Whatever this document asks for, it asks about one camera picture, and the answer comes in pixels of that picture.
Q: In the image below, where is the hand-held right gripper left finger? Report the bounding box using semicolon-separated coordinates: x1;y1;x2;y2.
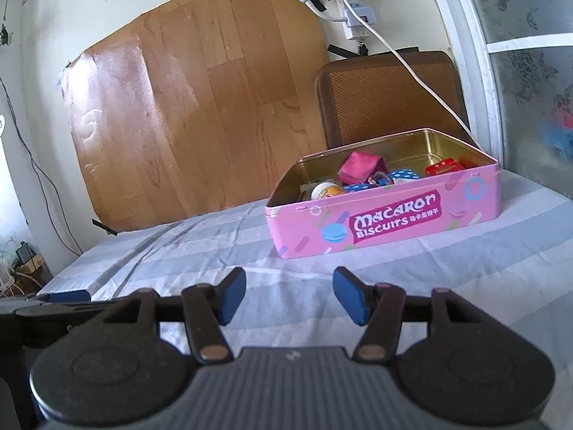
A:
92;266;248;365

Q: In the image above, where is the small white orange jar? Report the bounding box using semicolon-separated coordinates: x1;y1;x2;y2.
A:
310;181;347;201

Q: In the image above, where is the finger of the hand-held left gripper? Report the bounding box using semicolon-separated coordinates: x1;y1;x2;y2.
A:
14;302;112;320
38;290;93;304

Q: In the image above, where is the blue polka dot box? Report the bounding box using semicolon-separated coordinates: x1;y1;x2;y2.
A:
342;168;422;189

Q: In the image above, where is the white power cable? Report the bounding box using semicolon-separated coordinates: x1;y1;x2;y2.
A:
339;0;486;152

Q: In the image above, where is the small red box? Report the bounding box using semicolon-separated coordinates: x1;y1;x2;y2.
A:
424;158;464;175

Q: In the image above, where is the wood-pattern vinyl sheet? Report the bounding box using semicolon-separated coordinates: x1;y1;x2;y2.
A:
58;0;333;234

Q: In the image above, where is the frosted patterned glass window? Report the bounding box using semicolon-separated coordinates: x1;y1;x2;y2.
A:
425;0;573;200

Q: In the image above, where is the thin black wall cable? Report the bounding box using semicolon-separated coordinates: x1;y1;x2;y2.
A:
0;76;84;254

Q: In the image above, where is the small cardboard box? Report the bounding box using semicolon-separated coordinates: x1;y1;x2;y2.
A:
15;255;46;279

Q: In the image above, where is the white power strip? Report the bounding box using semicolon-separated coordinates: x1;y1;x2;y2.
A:
341;0;377;42

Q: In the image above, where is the pink biscuit tin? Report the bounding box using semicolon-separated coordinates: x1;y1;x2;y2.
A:
264;128;501;259

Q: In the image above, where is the grey striped bed sheet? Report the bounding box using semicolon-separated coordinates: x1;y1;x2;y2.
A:
38;168;573;413

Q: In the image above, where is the magenta foil packet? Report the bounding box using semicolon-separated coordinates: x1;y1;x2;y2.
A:
338;150;386;185

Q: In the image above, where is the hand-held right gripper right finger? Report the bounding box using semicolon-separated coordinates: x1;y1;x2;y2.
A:
333;266;488;363

